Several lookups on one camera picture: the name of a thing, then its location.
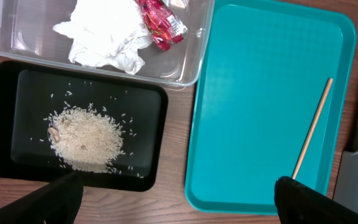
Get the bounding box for red snack wrapper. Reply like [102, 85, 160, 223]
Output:
[135, 0, 188, 51]

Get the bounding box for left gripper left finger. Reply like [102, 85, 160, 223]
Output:
[0, 172, 83, 224]

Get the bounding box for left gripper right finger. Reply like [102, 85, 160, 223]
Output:
[274, 176, 358, 224]

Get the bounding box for clear plastic bin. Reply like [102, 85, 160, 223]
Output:
[0, 0, 214, 88]

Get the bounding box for pile of rice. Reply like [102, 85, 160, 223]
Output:
[29, 81, 145, 179]

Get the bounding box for black plastic tray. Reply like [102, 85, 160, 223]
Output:
[0, 61, 168, 192]

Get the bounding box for teal serving tray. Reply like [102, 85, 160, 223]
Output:
[185, 0, 357, 214]

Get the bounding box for wooden chopstick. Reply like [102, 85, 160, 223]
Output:
[291, 78, 333, 179]

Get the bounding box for white napkin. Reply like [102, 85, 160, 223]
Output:
[53, 0, 152, 75]

